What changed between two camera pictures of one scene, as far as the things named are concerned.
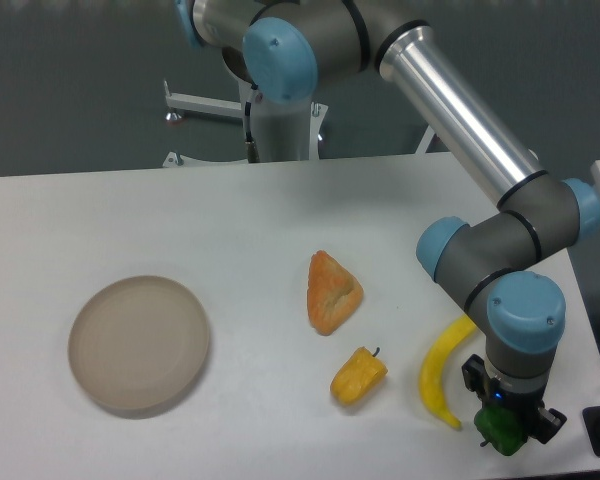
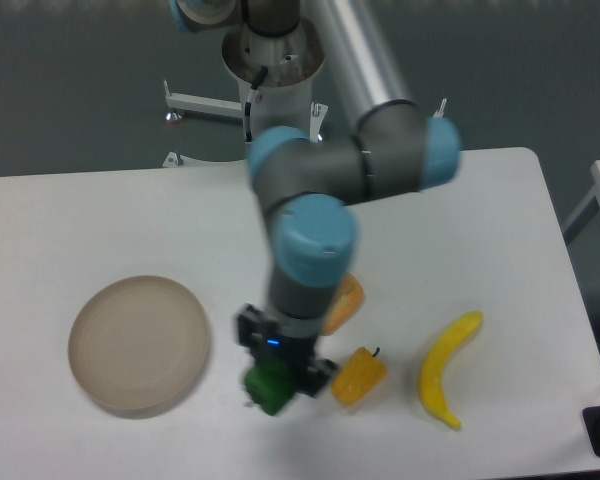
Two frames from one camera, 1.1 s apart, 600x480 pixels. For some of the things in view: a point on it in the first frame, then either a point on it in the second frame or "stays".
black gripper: x=522 y=406 to x=308 y=374
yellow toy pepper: x=358 y=377 stays
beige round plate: x=139 y=343 stays
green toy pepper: x=501 y=427 to x=270 y=383
